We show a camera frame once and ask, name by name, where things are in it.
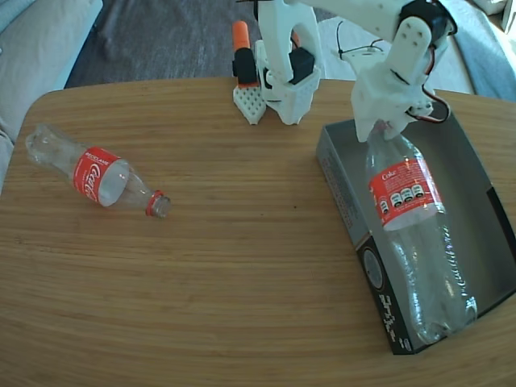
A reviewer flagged flat white camera mount plate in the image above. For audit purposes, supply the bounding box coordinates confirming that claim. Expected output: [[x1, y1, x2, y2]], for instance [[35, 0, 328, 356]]
[[330, 46, 390, 72]]

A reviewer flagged grey cardboard box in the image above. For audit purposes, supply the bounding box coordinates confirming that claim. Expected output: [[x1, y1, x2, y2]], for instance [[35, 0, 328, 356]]
[[314, 100, 516, 356]]

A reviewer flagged black camera cable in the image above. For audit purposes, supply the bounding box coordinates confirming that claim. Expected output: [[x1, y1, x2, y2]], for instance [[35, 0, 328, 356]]
[[335, 19, 386, 61]]

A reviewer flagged light blue blanket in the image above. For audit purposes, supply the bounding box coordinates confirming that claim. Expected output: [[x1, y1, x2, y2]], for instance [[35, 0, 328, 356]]
[[437, 0, 516, 102]]

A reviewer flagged clear bottle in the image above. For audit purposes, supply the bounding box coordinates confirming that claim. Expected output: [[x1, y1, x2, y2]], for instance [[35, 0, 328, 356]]
[[24, 123, 173, 219], [364, 120, 479, 346]]

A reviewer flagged light grey sofa cushion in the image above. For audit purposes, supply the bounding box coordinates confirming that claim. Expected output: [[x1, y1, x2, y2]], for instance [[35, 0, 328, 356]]
[[0, 0, 104, 198], [318, 11, 475, 96]]

